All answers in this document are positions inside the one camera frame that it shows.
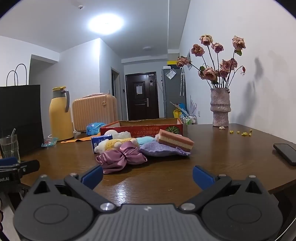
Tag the yellow plush toy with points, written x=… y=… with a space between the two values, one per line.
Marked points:
x=111 y=143

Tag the white round sponge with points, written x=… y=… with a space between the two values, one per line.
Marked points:
x=110 y=132

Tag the glass straw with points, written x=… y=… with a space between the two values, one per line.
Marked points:
x=13 y=133

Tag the peach ribbed suitcase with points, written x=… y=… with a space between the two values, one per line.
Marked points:
x=92 y=113

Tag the hanging folded umbrella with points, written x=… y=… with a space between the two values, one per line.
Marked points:
x=182 y=81

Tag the black paper bag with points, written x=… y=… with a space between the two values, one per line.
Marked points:
x=20 y=115

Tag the yellow thermos jug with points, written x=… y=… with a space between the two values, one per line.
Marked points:
x=60 y=115

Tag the pink layered sponge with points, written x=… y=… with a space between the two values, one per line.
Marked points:
x=175 y=140

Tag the white paper notice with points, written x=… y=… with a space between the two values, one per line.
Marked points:
x=139 y=90

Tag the pink ceramic vase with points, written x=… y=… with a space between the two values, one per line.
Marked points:
x=219 y=106

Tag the orange cardboard box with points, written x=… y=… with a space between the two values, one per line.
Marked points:
x=143 y=128

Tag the clear white puff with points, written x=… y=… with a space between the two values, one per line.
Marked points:
x=122 y=135

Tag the clear drinking glass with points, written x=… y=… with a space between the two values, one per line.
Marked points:
x=9 y=148

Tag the pale purple paper decoration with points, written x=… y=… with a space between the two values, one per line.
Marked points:
x=193 y=105

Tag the grey refrigerator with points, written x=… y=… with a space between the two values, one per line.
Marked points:
x=172 y=92

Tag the dark entrance door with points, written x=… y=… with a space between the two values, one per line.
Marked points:
x=142 y=104

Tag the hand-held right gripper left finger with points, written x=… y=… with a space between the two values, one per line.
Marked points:
x=92 y=177

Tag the clear plastic pouch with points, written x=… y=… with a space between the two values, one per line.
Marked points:
x=170 y=74

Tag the small blue candy packet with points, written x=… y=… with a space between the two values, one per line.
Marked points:
x=49 y=141

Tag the yellow bucket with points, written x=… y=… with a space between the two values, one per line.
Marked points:
x=177 y=114

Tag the scattered yellow petal bits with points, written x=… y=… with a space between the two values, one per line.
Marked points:
x=242 y=133

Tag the bright ceiling light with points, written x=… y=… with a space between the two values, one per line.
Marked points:
x=105 y=24

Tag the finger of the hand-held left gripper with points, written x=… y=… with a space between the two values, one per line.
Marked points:
x=8 y=161
x=27 y=166

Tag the light blue plush toy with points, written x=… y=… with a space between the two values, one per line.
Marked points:
x=144 y=140

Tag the purple knit pouch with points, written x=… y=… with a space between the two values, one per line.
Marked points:
x=157 y=149

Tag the blue wet wipes pack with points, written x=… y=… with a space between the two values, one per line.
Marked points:
x=93 y=128

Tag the black smartphone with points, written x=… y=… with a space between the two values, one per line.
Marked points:
x=285 y=153

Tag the bunch of dried pink roses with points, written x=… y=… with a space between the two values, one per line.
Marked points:
x=217 y=69

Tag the yellow box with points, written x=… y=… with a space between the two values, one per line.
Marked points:
x=173 y=64

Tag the blue tissue packet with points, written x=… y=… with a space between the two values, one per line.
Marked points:
x=99 y=140

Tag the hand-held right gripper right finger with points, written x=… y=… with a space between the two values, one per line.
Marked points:
x=203 y=177

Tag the pink satin bow scrunchie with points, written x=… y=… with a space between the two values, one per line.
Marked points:
x=120 y=157

